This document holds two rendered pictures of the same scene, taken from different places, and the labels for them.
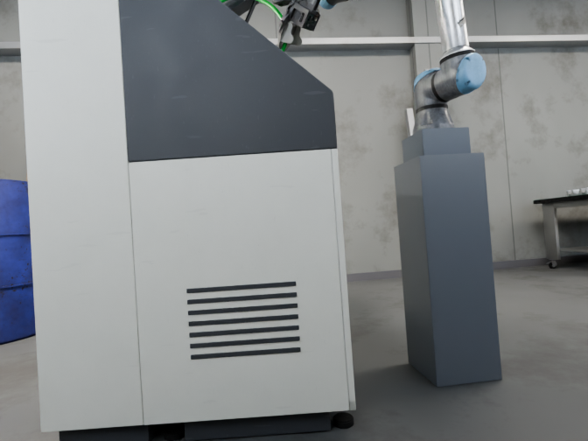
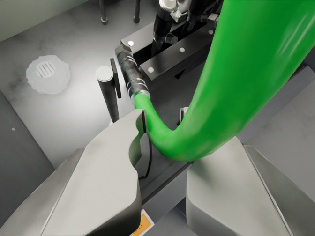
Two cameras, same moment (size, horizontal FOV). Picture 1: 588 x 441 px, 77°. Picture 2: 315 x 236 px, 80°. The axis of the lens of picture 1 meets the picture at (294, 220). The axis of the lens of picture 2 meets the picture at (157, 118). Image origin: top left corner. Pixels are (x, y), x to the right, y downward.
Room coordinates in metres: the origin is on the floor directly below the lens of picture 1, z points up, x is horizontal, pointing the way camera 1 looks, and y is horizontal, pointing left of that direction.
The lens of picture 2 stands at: (1.21, -0.01, 1.31)
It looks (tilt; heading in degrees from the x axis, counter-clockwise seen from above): 75 degrees down; 15
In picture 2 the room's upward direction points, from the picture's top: 39 degrees clockwise
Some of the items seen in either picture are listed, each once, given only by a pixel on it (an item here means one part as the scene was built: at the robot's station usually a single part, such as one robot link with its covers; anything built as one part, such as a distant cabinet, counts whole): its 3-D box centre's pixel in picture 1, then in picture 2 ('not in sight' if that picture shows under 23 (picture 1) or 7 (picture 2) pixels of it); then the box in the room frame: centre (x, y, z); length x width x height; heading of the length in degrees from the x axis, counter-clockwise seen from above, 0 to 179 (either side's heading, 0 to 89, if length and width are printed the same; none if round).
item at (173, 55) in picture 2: not in sight; (189, 41); (1.50, 0.13, 0.91); 0.34 x 0.10 x 0.15; 0
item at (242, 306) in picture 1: (255, 280); not in sight; (1.37, 0.16, 0.39); 0.70 x 0.58 x 0.79; 0
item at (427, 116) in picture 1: (432, 121); not in sight; (1.42, -0.56, 0.95); 0.15 x 0.15 x 0.10
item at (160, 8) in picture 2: not in sight; (160, 50); (1.38, 0.12, 0.98); 0.05 x 0.03 x 0.21; 90
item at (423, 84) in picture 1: (431, 90); not in sight; (1.41, -0.56, 1.07); 0.13 x 0.12 x 0.14; 26
